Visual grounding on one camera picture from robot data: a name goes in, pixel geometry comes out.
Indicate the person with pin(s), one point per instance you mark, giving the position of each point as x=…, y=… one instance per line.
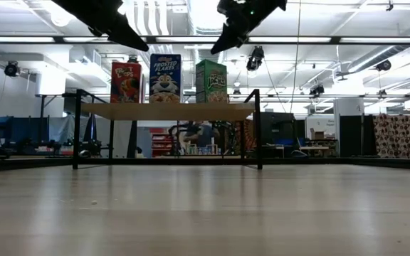
x=206, y=135

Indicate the Froot Loops cereal box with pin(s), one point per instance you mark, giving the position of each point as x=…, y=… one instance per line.
x=126, y=83

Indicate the Frosted Flakes cereal box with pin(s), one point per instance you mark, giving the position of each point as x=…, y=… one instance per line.
x=165, y=81

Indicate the grey tarp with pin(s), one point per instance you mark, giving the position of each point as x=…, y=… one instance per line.
x=62, y=128

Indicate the light wooden desk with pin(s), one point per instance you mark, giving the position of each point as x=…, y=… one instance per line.
x=313, y=148

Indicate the brown floral patterned curtain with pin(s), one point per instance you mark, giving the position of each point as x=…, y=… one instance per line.
x=395, y=135

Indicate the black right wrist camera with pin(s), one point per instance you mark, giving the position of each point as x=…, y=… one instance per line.
x=230, y=6

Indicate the black table edge rail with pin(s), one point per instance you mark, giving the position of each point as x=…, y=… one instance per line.
x=30, y=163

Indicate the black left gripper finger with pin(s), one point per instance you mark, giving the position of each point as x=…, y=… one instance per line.
x=126, y=35

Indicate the wooden shelf with black frame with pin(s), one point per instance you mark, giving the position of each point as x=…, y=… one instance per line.
x=169, y=111

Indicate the Apple Jacks cereal box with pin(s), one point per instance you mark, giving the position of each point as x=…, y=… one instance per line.
x=215, y=83

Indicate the orange patterned cloth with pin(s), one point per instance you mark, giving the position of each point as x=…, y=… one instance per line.
x=249, y=137

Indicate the black partition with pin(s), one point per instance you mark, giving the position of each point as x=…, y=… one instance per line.
x=351, y=135

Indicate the black cabinet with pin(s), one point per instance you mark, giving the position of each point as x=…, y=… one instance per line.
x=278, y=124

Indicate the cardboard box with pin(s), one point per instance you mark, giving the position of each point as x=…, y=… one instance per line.
x=317, y=134

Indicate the white sign board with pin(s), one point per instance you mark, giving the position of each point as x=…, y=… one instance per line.
x=320, y=122

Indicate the blue partition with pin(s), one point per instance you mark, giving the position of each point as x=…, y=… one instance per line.
x=20, y=128

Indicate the black ceiling spotlight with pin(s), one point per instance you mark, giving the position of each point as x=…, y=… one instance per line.
x=11, y=68
x=317, y=90
x=255, y=58
x=383, y=65
x=133, y=59

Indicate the red shelving unit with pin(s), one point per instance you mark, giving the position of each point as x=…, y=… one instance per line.
x=162, y=142

